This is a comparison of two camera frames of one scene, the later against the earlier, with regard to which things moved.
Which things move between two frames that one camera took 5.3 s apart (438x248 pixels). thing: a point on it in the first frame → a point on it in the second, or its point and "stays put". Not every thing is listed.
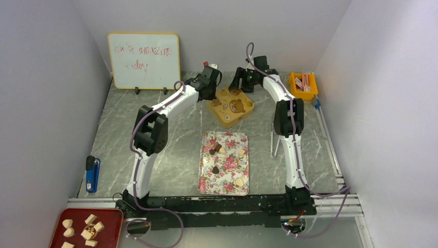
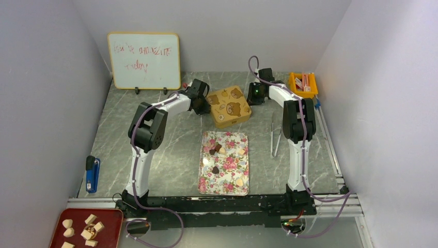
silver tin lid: x=228 y=107 stays put
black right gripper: x=240 y=81 → x=253 y=99
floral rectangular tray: x=223 y=164 stays put
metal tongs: x=271 y=144 stays put
